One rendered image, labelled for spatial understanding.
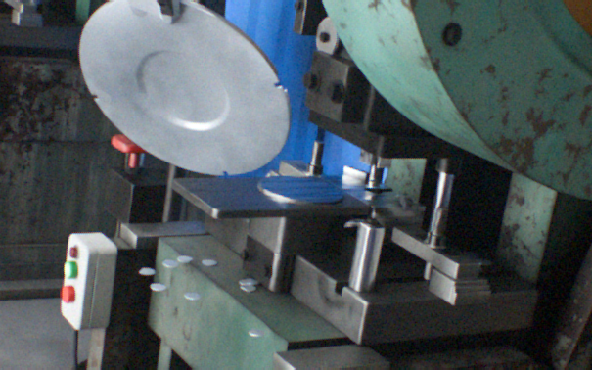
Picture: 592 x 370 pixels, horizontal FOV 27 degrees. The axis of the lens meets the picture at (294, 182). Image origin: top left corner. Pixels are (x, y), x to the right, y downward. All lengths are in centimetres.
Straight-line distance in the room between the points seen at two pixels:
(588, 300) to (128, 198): 71
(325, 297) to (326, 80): 30
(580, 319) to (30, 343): 161
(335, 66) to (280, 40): 246
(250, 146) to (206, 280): 26
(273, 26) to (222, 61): 270
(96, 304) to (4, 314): 132
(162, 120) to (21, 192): 169
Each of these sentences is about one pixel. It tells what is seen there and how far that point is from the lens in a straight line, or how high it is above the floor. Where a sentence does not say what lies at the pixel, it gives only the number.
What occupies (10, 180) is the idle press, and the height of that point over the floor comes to 30.
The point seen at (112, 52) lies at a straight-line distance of 159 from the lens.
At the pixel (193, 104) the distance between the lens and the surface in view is 159.
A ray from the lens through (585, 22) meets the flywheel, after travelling 144.
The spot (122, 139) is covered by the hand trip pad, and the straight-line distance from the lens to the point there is 198.
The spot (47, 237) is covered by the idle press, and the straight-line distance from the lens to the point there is 336.
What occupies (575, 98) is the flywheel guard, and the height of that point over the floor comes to 104.
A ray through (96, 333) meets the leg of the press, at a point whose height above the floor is 47.
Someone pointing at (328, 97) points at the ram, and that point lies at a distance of 170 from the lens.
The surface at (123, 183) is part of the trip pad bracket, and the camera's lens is 197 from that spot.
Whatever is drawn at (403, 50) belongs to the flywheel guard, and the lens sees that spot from 125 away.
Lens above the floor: 126
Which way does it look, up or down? 16 degrees down
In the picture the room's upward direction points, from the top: 9 degrees clockwise
